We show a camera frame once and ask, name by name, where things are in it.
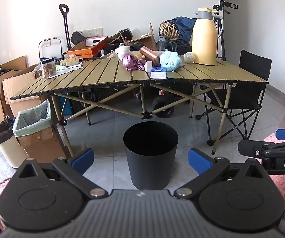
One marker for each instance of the khaki folding slat table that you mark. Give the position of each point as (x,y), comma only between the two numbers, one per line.
(95,74)

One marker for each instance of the red gas canister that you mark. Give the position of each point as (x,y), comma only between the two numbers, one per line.
(161,93)

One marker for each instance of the silver metal tube frame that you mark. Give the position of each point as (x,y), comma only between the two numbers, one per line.
(58,41)

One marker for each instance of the blue and white paper box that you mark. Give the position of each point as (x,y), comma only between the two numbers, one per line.
(158,72)

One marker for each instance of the yellow green medicine box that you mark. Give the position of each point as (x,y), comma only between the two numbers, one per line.
(69,62)

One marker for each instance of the green plastic bag liner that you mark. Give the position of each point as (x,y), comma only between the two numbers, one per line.
(23,126)

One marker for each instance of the white wall socket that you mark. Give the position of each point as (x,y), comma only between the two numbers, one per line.
(82,32)
(90,32)
(47,44)
(98,31)

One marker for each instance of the black folding chair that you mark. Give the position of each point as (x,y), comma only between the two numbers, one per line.
(255,65)

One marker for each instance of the printed paper sheet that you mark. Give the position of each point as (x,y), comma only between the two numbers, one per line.
(65,72)

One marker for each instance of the black rubber wagon wheel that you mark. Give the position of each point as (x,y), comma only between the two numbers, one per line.
(163,106)

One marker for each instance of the blue plastic panel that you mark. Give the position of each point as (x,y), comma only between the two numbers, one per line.
(65,106)

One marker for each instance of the grey blue water bottle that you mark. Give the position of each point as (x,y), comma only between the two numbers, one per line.
(161,43)

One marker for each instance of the clear plastic wrap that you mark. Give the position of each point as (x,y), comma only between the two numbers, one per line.
(189,57)

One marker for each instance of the clear jar with black lid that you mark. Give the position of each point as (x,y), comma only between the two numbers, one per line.
(48,69)

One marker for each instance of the black pouch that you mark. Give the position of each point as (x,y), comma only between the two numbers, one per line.
(125,33)

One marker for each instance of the black garbage bag liner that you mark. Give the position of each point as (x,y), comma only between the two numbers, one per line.
(2,131)

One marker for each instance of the black round trash bin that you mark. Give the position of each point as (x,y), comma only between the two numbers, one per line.
(149,158)

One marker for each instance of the navy fabric bag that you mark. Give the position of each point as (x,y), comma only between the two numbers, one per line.
(185,28)

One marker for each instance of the pink sponge block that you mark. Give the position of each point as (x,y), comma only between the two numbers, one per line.
(149,54)

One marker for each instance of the yellow thermos jug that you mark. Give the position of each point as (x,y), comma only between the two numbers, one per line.
(204,42)

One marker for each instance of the woven rattan ball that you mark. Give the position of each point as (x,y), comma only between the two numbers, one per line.
(168,31)

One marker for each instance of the orange cardboard tray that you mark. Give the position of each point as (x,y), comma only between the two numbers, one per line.
(83,52)

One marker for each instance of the blue plush toy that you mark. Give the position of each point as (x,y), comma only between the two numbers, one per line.
(170,60)

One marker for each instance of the white and yellow plush toy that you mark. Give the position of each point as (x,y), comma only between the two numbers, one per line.
(122,50)

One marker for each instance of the black fabric bag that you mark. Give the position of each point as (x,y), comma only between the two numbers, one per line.
(77,38)

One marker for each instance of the black camera tripod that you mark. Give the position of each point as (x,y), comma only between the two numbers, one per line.
(219,27)

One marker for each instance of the cardboard box with liner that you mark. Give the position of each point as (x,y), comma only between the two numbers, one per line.
(41,146)

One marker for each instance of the cream plastic waste bin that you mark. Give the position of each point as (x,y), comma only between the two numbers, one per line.
(11,153)

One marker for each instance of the open brown cardboard box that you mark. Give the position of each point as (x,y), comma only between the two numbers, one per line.
(144,41)

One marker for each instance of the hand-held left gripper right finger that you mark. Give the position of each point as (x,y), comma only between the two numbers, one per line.
(199,162)

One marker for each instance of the small green bottle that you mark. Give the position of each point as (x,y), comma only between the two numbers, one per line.
(60,67)

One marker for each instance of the purple cloth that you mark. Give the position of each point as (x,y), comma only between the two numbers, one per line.
(132,63)

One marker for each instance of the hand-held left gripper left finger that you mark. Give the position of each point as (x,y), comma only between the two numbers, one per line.
(83,160)

